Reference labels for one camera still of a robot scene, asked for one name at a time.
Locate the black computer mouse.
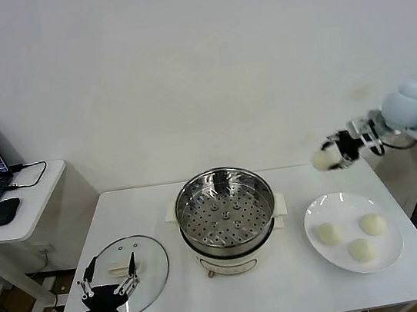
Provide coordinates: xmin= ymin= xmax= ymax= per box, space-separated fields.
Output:
xmin=0 ymin=197 xmax=24 ymax=227

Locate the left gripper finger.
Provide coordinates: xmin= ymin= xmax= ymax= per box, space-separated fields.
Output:
xmin=108 ymin=251 xmax=143 ymax=297
xmin=73 ymin=255 xmax=104 ymax=302

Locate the stainless steel steamer basket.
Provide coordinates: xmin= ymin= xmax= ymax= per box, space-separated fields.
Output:
xmin=158 ymin=158 xmax=295 ymax=257

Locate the black laptop cable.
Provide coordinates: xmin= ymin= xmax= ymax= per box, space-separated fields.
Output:
xmin=2 ymin=159 xmax=50 ymax=192

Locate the white round plate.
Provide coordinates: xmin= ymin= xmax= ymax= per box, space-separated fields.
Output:
xmin=299 ymin=184 xmax=408 ymax=282

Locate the white steamed baozi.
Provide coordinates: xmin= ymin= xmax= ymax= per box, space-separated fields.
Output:
xmin=315 ymin=220 xmax=345 ymax=247
xmin=358 ymin=211 xmax=390 ymax=239
xmin=309 ymin=147 xmax=339 ymax=173
xmin=345 ymin=236 xmax=376 ymax=265

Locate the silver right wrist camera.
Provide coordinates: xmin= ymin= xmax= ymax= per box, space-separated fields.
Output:
xmin=345 ymin=111 xmax=387 ymax=161

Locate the round glass pot lid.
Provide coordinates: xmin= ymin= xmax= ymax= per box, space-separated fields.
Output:
xmin=77 ymin=230 xmax=177 ymax=312

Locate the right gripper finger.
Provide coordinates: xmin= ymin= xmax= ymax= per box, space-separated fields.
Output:
xmin=318 ymin=131 xmax=345 ymax=153
xmin=325 ymin=156 xmax=356 ymax=173

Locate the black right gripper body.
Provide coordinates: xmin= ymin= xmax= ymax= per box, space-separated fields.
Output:
xmin=335 ymin=126 xmax=365 ymax=164

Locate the cream electric cooker pot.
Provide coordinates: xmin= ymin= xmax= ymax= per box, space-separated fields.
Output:
xmin=178 ymin=211 xmax=293 ymax=284

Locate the white side table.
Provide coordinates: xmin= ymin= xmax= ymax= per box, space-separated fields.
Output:
xmin=0 ymin=158 xmax=88 ymax=312

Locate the white wall socket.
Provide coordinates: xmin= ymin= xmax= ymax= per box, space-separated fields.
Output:
xmin=34 ymin=243 xmax=55 ymax=257

